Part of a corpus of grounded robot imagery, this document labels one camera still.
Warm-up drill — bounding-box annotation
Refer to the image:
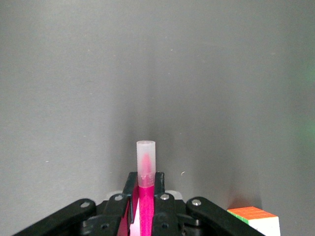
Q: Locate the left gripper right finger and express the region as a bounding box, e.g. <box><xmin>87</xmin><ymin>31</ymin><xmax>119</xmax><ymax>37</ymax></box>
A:
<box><xmin>152</xmin><ymin>172</ymin><xmax>268</xmax><ymax>236</ymax></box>

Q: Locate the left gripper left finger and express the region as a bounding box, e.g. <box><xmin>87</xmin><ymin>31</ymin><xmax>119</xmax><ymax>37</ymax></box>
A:
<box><xmin>12</xmin><ymin>172</ymin><xmax>138</xmax><ymax>236</ymax></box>

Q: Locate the pink marker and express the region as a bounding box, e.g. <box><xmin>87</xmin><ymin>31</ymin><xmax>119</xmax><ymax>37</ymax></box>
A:
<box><xmin>136</xmin><ymin>140</ymin><xmax>158</xmax><ymax>236</ymax></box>

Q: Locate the multicolour puzzle cube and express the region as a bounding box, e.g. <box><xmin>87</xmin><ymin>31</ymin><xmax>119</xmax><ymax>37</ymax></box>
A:
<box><xmin>226</xmin><ymin>206</ymin><xmax>281</xmax><ymax>236</ymax></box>

